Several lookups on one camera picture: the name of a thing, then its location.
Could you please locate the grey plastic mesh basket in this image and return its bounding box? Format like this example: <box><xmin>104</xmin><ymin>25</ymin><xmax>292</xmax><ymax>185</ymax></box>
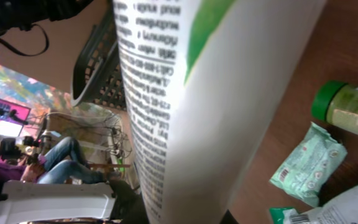
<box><xmin>70</xmin><ymin>10</ymin><xmax>127</xmax><ymax>111</ymax></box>

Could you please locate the green white wipes pack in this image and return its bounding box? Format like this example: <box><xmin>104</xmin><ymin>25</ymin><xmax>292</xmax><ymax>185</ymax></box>
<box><xmin>269</xmin><ymin>185</ymin><xmax>358</xmax><ymax>224</ymax></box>

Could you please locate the green lid spice jar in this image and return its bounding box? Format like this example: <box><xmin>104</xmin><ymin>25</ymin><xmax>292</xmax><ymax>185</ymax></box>
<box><xmin>311</xmin><ymin>80</ymin><xmax>358</xmax><ymax>135</ymax></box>

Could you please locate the white tube carton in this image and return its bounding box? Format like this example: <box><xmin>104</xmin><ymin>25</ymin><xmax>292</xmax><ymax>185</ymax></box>
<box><xmin>112</xmin><ymin>0</ymin><xmax>325</xmax><ymax>223</ymax></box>

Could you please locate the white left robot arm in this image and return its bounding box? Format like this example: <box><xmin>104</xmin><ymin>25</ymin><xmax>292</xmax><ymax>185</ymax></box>
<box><xmin>0</xmin><ymin>1</ymin><xmax>115</xmax><ymax>223</ymax></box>

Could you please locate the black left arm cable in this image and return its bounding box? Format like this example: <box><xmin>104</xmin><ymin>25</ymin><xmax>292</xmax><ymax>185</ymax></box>
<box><xmin>0</xmin><ymin>23</ymin><xmax>50</xmax><ymax>57</ymax></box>

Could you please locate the mint green tissue pack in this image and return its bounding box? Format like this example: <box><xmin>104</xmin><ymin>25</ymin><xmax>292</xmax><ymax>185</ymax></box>
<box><xmin>270</xmin><ymin>123</ymin><xmax>347</xmax><ymax>207</ymax></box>

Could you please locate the pink computer monitor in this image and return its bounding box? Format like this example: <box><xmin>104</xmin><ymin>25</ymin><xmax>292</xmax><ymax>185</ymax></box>
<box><xmin>0</xmin><ymin>99</ymin><xmax>31</xmax><ymax>137</ymax></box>

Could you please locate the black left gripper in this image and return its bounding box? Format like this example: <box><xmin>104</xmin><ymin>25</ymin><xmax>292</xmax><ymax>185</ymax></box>
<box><xmin>0</xmin><ymin>0</ymin><xmax>93</xmax><ymax>50</ymax></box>

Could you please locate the seated person in jeans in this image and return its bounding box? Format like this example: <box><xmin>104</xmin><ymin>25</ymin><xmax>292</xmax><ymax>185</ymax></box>
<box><xmin>0</xmin><ymin>137</ymin><xmax>122</xmax><ymax>184</ymax></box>

